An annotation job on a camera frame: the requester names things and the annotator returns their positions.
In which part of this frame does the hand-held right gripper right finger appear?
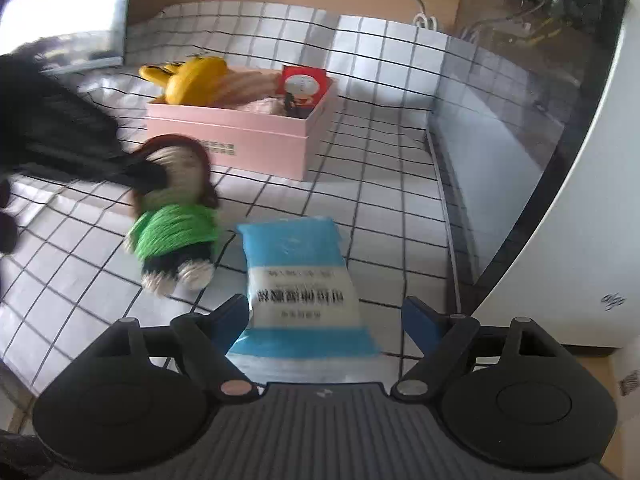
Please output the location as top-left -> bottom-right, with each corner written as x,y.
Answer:
390,295 -> 540,400

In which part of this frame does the white labelled box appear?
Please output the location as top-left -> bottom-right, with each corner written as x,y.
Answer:
611,337 -> 640,411

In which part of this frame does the pink cardboard box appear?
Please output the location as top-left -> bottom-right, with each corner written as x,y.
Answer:
144,65 -> 340,182

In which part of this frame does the black monitor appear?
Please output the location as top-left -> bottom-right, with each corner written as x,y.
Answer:
0,0 -> 132,77

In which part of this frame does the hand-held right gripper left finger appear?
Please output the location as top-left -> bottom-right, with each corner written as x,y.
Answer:
116,293 -> 257,403

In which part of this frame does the knitted doll with green dress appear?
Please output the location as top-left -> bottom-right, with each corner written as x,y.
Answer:
124,134 -> 222,297

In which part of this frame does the yellow eared plush zip pouch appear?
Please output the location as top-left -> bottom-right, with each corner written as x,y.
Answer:
139,56 -> 230,107

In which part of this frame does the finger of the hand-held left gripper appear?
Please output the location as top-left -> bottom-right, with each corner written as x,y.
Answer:
112,152 -> 171,196

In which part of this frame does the white glass-sided computer case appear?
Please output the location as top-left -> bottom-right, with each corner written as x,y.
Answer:
425,0 -> 640,358

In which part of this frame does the blue white tissue packet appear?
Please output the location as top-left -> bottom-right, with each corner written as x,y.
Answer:
225,216 -> 383,387

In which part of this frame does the red white small box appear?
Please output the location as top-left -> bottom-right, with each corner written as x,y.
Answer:
276,65 -> 328,120

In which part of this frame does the pink white striped fluffy sock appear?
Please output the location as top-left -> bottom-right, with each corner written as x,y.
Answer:
215,71 -> 283,108

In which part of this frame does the white grid bedsheet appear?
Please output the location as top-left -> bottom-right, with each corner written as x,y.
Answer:
0,1 -> 476,396

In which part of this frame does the pale pink plush toy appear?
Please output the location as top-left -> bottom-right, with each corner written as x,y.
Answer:
234,96 -> 287,117

